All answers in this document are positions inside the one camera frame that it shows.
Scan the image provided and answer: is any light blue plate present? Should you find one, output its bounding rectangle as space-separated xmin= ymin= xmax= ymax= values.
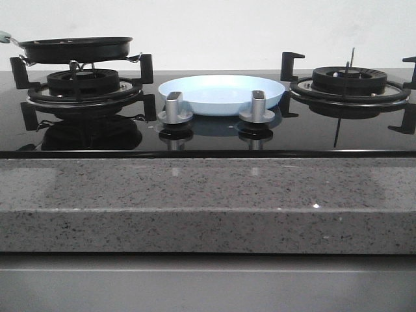
xmin=159 ymin=75 xmax=285 ymax=116

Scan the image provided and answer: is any black frying pan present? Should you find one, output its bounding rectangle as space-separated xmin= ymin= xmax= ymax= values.
xmin=1 ymin=31 xmax=133 ymax=64

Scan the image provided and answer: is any silver left stove knob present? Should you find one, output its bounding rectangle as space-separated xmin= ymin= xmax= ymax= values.
xmin=158 ymin=91 xmax=193 ymax=125

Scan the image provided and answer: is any silver stove knob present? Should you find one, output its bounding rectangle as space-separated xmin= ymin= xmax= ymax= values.
xmin=239 ymin=90 xmax=275 ymax=124
xmin=158 ymin=91 xmax=193 ymax=125

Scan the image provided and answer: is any silver right stove knob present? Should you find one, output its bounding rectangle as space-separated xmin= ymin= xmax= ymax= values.
xmin=239 ymin=90 xmax=275 ymax=124

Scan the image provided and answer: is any black glass gas hob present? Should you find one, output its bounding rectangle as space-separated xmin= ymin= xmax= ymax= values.
xmin=1 ymin=71 xmax=415 ymax=159

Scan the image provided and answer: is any black left pan support grate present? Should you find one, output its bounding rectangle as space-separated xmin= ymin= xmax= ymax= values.
xmin=10 ymin=54 xmax=155 ymax=131

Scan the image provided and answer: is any black pan support grate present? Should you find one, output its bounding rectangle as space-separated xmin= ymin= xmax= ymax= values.
xmin=280 ymin=52 xmax=415 ymax=135
xmin=10 ymin=54 xmax=155 ymax=131

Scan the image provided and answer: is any black right pan support grate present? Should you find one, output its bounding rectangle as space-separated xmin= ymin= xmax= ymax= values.
xmin=280 ymin=52 xmax=415 ymax=135

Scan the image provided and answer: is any black left gas burner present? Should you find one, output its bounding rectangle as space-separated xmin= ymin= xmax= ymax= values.
xmin=47 ymin=69 xmax=120 ymax=97

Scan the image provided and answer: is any black gas burner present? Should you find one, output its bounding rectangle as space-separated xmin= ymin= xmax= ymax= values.
xmin=312 ymin=66 xmax=387 ymax=95
xmin=47 ymin=69 xmax=120 ymax=97

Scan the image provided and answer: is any black right gas burner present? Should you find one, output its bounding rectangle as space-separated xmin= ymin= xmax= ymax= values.
xmin=312 ymin=66 xmax=387 ymax=95

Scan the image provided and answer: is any wire pan reducer ring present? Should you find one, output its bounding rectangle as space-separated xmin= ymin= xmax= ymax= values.
xmin=18 ymin=51 xmax=143 ymax=73

